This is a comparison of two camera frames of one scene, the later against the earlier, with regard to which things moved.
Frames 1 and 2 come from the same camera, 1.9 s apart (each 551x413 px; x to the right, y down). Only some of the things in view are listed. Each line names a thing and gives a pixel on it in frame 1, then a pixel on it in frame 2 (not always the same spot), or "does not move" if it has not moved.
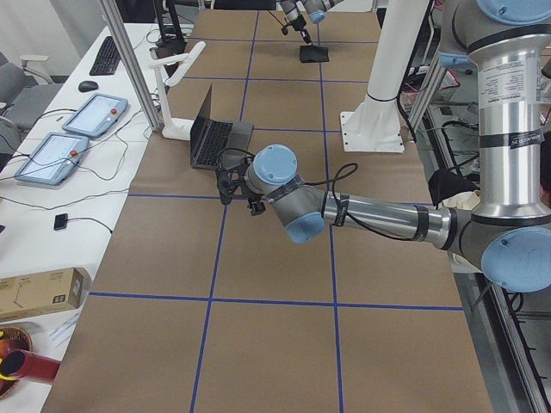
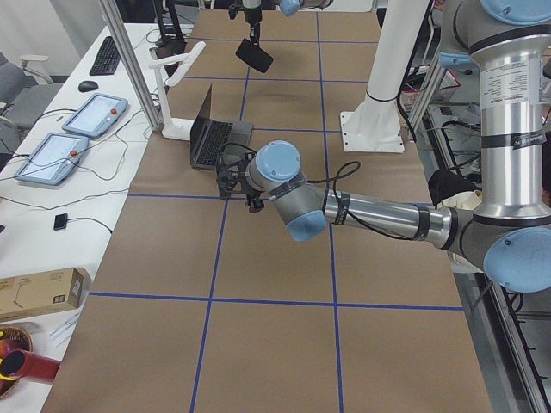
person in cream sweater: x=450 y=190 does not move
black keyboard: x=107 y=59 does not move
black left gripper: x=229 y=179 does not move
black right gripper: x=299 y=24 → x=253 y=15
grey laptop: x=209 y=138 does not move
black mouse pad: x=312 y=53 → x=254 y=56
